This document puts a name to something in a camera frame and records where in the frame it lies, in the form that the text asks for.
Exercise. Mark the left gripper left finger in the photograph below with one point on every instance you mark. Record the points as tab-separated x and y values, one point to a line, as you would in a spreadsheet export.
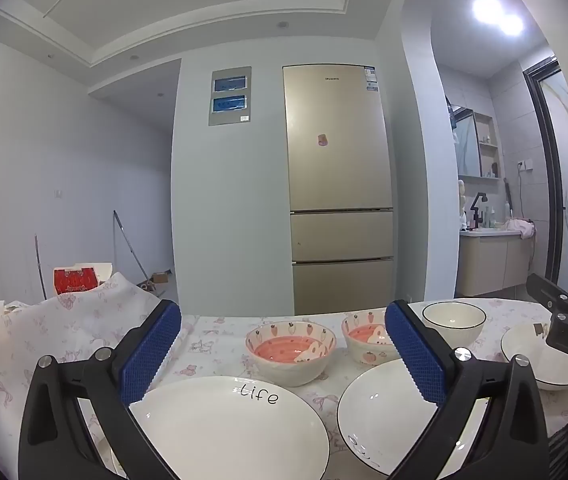
55	442

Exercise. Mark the white Life plate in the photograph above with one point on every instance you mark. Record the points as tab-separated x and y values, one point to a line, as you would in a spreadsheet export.
224	427

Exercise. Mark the pink strawberry bunny bowl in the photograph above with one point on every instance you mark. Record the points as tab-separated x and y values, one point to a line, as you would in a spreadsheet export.
367	339

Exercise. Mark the black sliding door frame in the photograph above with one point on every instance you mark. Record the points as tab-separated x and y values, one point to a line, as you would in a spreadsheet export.
533	77

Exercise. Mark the black faucet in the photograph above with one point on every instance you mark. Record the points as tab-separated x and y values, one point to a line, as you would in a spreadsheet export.
476	212

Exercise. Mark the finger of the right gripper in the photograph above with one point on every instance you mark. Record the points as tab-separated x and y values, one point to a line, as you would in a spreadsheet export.
547	293

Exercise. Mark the white cartoon cat plate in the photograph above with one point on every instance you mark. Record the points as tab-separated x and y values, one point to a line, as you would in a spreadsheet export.
550	366

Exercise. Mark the white bowl black rim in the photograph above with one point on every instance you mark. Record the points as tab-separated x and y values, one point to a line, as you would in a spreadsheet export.
459	323

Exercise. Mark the wall electrical panel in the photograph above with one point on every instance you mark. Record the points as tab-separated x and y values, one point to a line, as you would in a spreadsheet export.
230	96

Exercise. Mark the beige bathroom vanity cabinet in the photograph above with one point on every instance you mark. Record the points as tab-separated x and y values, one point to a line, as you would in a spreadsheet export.
492	260

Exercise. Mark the bathroom mirror cabinet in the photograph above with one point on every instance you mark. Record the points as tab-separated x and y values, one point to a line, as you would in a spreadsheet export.
476	144

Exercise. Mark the gold three-door refrigerator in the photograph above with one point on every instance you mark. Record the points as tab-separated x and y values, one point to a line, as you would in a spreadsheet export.
340	189

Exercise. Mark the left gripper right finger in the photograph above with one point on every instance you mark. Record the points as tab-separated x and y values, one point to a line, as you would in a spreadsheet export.
511	441

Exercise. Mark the red white cardboard box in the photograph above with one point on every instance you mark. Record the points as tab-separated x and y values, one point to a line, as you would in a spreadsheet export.
81	277

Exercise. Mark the metal pole leaning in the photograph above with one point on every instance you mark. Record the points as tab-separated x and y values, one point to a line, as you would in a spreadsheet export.
147	284

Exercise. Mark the white plate black rim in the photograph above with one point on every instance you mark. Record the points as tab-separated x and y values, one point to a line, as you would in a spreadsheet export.
381	414

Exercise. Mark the pink cloth on vanity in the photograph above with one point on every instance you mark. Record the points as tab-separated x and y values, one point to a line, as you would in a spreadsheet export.
525	228

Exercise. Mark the small cardboard box floor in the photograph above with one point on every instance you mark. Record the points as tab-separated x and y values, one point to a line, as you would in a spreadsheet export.
160	277

